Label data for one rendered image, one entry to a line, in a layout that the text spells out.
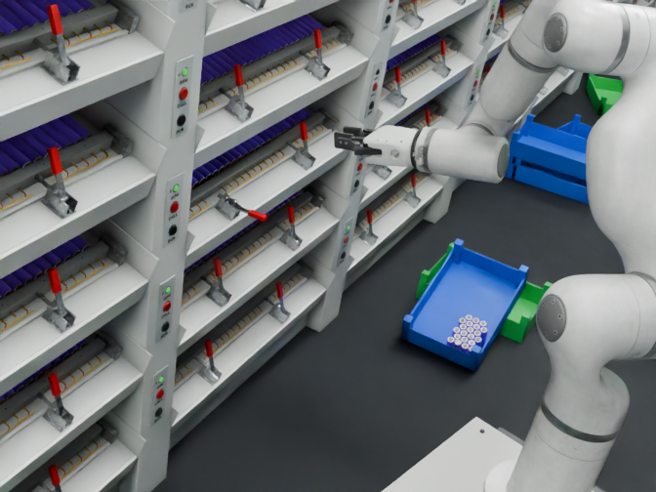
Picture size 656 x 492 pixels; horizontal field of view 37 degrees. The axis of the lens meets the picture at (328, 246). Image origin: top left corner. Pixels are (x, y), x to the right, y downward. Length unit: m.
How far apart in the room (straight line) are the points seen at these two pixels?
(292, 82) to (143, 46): 0.50
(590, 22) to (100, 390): 0.95
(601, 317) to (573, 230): 1.78
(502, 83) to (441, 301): 0.96
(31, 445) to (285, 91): 0.75
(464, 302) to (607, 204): 1.15
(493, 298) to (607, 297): 1.18
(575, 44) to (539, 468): 0.62
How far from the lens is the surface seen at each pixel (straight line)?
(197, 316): 1.82
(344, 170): 2.14
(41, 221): 1.34
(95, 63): 1.32
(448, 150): 1.76
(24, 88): 1.23
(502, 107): 1.66
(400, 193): 2.73
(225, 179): 1.79
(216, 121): 1.63
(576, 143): 3.43
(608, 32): 1.38
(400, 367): 2.32
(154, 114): 1.44
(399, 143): 1.80
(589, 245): 3.04
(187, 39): 1.43
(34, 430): 1.58
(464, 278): 2.53
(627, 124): 1.39
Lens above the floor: 1.42
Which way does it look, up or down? 32 degrees down
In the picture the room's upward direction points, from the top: 10 degrees clockwise
